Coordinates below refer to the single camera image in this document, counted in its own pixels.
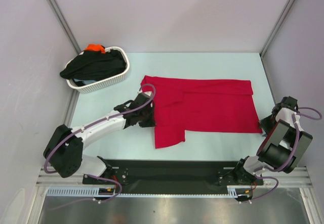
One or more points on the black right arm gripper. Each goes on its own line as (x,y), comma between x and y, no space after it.
(266,122)

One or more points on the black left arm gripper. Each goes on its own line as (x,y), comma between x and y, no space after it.
(151,122)

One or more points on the red t shirt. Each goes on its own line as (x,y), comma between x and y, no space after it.
(213,105)

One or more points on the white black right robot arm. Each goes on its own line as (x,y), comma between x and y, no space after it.
(283,147)

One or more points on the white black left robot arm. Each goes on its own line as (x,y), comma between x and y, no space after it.
(64,153)

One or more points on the white plastic laundry basket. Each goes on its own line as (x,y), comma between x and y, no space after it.
(105,82)

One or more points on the light blue t shirt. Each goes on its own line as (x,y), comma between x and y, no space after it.
(80,83)

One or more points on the black t shirt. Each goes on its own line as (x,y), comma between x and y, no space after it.
(94,66)

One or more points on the orange t shirt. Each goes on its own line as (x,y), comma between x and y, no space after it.
(95,48)

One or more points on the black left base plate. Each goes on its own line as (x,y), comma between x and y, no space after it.
(118,174)

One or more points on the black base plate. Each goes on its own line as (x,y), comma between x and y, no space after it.
(118,174)
(233,177)

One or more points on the aluminium front rail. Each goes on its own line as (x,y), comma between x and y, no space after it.
(298,178)

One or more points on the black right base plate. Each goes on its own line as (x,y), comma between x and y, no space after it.
(233,177)

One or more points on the white slotted cable duct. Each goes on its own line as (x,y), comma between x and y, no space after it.
(80,191)

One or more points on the right aluminium corner post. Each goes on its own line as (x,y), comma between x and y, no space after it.
(279,23)

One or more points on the aluminium corner post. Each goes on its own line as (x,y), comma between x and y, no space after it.
(64,24)
(279,23)

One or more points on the left aluminium corner post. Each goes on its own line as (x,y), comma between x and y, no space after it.
(64,24)

